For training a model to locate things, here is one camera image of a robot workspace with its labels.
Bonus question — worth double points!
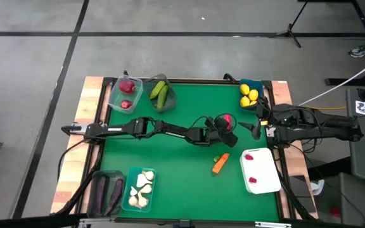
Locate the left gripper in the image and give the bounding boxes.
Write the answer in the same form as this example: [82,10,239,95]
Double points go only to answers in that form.
[205,117,239,148]

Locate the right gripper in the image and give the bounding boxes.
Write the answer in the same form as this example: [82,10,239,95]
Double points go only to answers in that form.
[238,112,278,141]

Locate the red chili pepper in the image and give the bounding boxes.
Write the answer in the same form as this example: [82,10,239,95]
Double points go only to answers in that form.
[223,113,233,130]

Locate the dark green cucumber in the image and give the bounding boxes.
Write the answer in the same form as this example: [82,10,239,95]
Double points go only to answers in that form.
[156,84,169,110]

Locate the light green cucumber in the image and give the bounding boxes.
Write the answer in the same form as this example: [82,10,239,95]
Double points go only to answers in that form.
[149,80,166,100]

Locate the white garlic bulb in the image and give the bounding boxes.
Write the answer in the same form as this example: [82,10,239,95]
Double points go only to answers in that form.
[136,173,153,188]

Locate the red apple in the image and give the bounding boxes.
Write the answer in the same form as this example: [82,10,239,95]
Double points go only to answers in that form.
[118,80,136,95]

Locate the purple eggplants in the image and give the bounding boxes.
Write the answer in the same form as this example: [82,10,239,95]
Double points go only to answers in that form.
[103,178,124,217]

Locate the orange carrot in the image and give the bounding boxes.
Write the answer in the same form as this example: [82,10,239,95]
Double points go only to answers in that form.
[212,153,230,175]

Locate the white plastic basket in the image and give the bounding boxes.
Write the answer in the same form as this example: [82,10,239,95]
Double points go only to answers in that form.
[239,147,281,194]

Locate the blue plastic basket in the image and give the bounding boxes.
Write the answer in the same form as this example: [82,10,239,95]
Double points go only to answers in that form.
[238,78,265,114]

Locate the grey translucent basket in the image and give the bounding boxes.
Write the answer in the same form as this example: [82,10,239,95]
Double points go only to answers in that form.
[143,73,177,114]

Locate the black tablet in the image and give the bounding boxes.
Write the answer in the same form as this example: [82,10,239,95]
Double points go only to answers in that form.
[288,174,317,213]

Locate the black tripod stand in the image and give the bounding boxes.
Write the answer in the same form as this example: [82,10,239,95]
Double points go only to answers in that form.
[267,0,310,49]

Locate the teal plastic basket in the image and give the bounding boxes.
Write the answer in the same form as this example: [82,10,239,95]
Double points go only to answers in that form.
[121,167,157,213]

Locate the clear plastic basket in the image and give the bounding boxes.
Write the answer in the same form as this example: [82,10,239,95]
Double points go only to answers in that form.
[107,74,144,115]

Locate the grey cabinet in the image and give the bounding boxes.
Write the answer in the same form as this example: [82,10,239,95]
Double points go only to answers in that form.
[323,172,365,228]

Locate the person's sneaker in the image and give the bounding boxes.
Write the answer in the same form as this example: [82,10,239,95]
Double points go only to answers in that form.
[348,42,365,59]

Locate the black crossbar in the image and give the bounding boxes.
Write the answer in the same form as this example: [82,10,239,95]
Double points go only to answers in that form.
[0,213,88,228]

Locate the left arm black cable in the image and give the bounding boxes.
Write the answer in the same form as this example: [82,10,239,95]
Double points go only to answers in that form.
[190,113,238,134]

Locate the yellow cable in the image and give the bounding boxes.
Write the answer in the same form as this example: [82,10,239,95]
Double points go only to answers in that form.
[309,106,347,111]

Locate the silver bracket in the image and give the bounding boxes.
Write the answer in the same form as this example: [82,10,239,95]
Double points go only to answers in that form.
[78,217,116,227]
[254,221,293,228]

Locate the black desk frame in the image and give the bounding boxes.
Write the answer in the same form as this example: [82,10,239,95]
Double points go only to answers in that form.
[298,0,365,87]

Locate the white cable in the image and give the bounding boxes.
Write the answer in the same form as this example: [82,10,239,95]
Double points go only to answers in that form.
[298,53,365,107]

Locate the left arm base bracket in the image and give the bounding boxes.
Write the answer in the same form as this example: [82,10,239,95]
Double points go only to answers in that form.
[61,123,90,136]

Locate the black power cable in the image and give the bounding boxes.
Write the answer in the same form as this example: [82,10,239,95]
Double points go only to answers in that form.
[56,141,90,184]

